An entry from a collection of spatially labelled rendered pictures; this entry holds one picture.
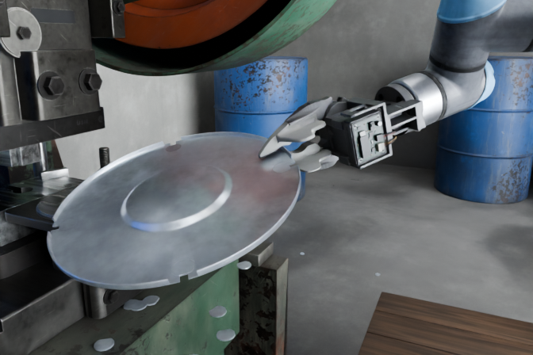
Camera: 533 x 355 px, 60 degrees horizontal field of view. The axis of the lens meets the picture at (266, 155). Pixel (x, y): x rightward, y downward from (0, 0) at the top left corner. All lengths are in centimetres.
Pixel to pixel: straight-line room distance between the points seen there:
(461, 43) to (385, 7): 316
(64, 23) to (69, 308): 36
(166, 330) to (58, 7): 43
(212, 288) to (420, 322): 61
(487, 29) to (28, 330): 65
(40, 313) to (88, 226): 12
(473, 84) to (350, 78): 319
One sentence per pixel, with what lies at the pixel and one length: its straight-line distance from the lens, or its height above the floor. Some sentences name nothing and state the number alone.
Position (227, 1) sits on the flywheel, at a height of 105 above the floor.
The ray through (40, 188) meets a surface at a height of 78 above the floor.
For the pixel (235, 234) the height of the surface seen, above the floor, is 80.
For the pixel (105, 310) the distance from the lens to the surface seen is 64.
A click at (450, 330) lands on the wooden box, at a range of 120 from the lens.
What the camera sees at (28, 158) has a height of 83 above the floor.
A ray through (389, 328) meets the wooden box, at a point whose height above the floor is 35.
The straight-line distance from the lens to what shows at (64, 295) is 63.
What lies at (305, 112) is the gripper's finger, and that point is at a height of 90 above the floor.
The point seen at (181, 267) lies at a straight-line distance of 45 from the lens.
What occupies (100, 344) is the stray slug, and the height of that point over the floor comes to 65.
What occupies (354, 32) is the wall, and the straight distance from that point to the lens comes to 385.
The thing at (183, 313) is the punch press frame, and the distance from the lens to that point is 68.
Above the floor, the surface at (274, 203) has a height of 82.
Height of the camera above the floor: 99
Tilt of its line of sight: 14 degrees down
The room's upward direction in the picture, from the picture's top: straight up
